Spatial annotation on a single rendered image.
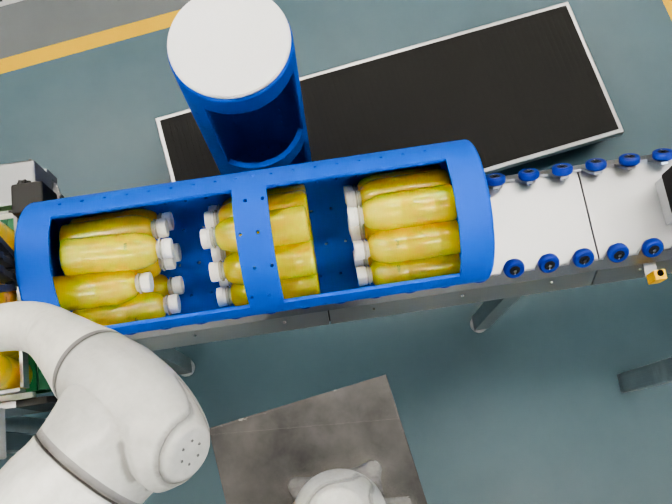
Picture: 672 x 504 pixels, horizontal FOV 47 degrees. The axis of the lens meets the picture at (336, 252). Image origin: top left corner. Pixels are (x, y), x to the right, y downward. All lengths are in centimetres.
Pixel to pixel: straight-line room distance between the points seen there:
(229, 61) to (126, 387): 109
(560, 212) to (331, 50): 142
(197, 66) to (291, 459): 87
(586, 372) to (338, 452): 131
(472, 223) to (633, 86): 170
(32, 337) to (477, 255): 83
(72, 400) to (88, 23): 246
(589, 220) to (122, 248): 100
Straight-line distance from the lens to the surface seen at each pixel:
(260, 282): 144
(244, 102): 177
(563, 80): 283
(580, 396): 269
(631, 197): 185
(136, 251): 151
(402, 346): 261
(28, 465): 84
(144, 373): 83
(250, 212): 143
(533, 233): 177
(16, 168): 202
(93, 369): 85
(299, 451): 157
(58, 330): 94
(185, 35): 184
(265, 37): 180
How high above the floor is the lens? 258
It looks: 75 degrees down
